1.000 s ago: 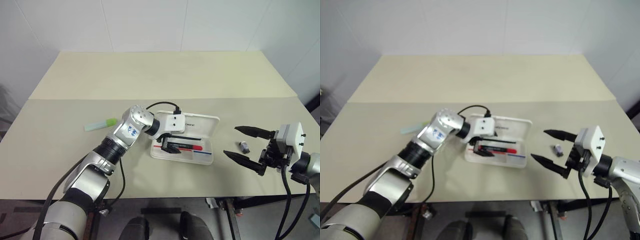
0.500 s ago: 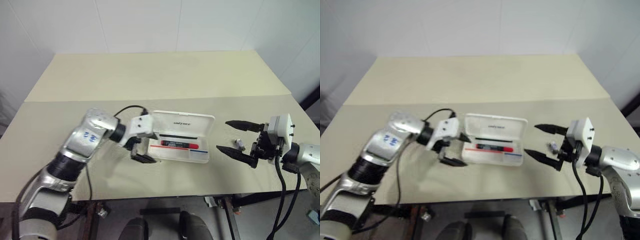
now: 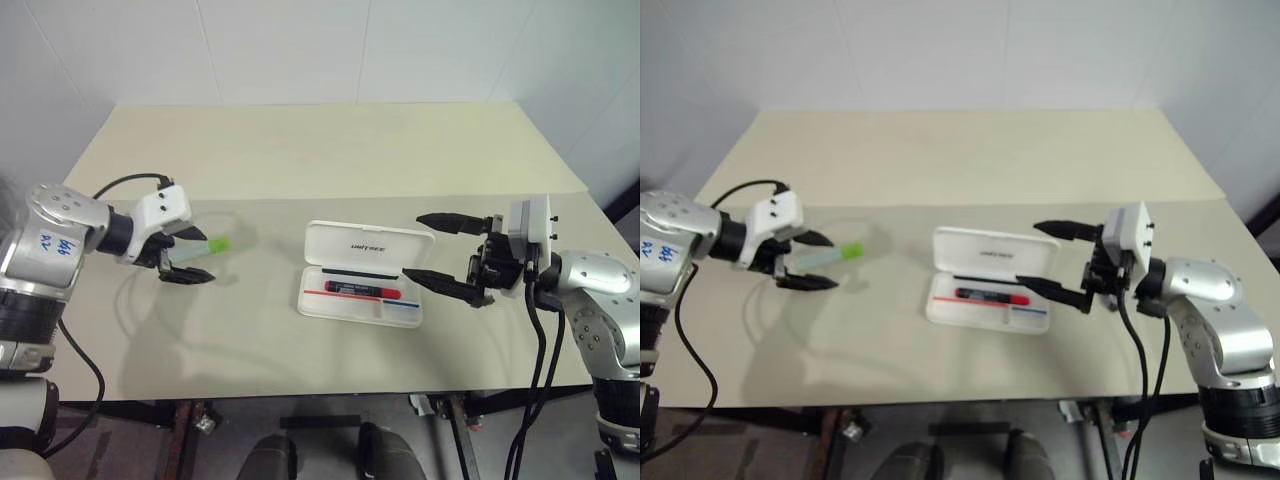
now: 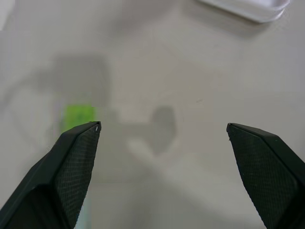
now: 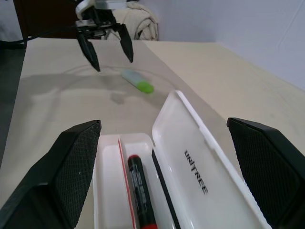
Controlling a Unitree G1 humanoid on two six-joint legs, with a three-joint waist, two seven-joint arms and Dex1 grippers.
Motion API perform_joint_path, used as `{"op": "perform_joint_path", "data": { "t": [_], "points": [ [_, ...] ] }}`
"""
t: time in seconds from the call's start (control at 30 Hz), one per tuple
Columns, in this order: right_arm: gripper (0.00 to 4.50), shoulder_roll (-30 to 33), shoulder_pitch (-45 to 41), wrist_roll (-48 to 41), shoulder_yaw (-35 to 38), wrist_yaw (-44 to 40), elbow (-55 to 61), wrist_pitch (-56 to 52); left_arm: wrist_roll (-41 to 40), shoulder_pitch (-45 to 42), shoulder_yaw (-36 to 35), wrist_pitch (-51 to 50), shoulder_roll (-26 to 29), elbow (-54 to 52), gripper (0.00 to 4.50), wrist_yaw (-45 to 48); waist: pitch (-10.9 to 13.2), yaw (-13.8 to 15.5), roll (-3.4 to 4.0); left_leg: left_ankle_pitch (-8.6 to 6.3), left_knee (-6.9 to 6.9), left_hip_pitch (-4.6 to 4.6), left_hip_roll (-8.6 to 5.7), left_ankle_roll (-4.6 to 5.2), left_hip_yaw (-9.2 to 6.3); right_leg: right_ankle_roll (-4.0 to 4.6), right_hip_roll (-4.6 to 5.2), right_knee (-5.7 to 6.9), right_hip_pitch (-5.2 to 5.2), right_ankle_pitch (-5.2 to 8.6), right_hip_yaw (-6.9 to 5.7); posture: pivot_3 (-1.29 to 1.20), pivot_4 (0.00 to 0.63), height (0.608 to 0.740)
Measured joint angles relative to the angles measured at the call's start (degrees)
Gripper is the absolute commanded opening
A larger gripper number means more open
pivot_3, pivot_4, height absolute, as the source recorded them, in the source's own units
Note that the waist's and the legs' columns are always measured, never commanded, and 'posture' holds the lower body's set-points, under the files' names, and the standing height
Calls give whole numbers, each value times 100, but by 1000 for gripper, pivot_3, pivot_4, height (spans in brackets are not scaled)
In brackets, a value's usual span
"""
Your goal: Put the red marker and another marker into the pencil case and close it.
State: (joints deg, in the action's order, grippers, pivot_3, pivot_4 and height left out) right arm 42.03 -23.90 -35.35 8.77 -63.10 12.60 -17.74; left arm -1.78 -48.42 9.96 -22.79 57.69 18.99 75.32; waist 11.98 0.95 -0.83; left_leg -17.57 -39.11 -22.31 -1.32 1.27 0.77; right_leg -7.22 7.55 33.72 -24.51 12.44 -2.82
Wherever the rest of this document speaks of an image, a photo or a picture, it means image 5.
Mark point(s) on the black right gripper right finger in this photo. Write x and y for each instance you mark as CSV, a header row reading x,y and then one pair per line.
x,y
269,167

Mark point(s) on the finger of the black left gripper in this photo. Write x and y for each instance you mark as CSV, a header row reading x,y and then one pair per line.
x,y
126,43
90,52

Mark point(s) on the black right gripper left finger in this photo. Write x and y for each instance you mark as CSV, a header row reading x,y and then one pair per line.
x,y
59,171

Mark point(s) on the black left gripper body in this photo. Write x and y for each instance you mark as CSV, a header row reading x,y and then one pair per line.
x,y
102,22

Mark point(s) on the white marker with green cap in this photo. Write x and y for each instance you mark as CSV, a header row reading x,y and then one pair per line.
x,y
134,79

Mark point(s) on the red and black marker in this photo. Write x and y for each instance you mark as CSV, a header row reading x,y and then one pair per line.
x,y
139,186

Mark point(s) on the white plastic pencil case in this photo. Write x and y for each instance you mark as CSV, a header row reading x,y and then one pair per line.
x,y
190,143

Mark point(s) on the cream knitted blanket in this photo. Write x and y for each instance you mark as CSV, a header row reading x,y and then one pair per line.
x,y
147,21

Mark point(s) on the dark brown cabinet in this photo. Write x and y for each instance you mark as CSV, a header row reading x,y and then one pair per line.
x,y
43,16

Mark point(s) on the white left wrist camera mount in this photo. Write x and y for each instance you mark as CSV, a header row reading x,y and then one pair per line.
x,y
83,7

